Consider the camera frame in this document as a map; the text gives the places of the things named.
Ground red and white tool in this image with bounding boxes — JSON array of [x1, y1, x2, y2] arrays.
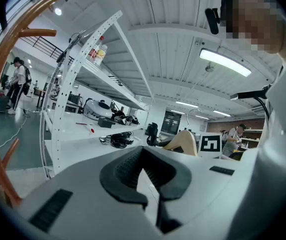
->
[[75, 121, 95, 136]]

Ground long ceiling strip lamp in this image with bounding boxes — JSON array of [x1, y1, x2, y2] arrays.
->
[[199, 47, 253, 78]]

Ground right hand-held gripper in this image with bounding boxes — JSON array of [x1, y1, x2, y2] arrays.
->
[[197, 131, 223, 160]]

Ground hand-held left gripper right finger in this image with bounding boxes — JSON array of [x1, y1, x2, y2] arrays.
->
[[142, 145, 192, 235]]

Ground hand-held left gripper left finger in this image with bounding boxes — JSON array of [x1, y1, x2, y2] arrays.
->
[[99, 145, 149, 211]]

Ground black chest-mounted device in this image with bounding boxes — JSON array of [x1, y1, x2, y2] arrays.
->
[[230, 84, 272, 121]]

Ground black device bundle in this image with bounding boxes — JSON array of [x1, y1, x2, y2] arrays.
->
[[98, 131, 135, 149], [111, 109, 140, 126]]

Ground red label plastic bottle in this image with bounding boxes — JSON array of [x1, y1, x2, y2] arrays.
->
[[87, 35, 105, 63]]

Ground black balcony railing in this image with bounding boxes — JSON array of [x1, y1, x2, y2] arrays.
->
[[19, 35, 75, 66]]

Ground beige wooden hanger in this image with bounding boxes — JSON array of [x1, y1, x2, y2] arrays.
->
[[162, 108, 201, 157]]

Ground white metal shelving unit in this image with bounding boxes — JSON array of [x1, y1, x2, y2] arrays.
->
[[39, 10, 156, 180]]

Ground ceiling fan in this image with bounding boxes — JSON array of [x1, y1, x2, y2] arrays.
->
[[204, 61, 216, 74]]

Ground black office chair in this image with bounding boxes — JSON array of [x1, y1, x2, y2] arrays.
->
[[146, 122, 173, 147]]

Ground person's head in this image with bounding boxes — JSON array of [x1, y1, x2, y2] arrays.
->
[[219, 0, 286, 55]]

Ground person's left forearm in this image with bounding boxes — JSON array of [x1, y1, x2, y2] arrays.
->
[[229, 143, 286, 240]]

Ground green bag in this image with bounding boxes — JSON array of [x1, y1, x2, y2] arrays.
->
[[0, 94, 9, 114]]

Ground person's white shirt torso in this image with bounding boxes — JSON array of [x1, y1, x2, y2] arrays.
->
[[256, 31, 286, 175]]

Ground black box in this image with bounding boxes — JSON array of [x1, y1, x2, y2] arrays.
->
[[97, 116, 116, 129]]

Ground black double door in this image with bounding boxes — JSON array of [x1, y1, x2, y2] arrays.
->
[[161, 110, 183, 136]]

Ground black head-mounted camera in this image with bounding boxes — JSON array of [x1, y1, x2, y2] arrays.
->
[[205, 7, 221, 36]]

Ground white floor cable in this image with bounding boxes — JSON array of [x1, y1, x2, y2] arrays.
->
[[0, 107, 37, 172]]

